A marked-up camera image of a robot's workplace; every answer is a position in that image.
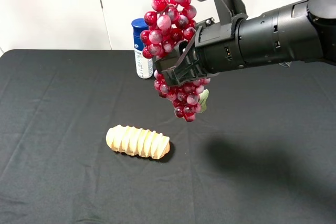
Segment red artificial grape bunch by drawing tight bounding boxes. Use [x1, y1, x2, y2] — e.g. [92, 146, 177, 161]
[140, 0, 211, 122]

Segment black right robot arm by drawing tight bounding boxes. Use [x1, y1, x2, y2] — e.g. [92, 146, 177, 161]
[155, 0, 335, 86]

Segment ridged bread loaf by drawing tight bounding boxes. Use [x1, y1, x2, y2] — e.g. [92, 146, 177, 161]
[106, 125, 170, 159]

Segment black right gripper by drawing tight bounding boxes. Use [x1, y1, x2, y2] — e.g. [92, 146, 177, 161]
[155, 17, 248, 87]

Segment black tablecloth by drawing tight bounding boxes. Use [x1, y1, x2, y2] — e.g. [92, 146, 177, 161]
[1, 50, 335, 223]

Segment blue and white bottle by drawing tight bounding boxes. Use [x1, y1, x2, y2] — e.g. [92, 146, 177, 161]
[131, 18, 153, 79]

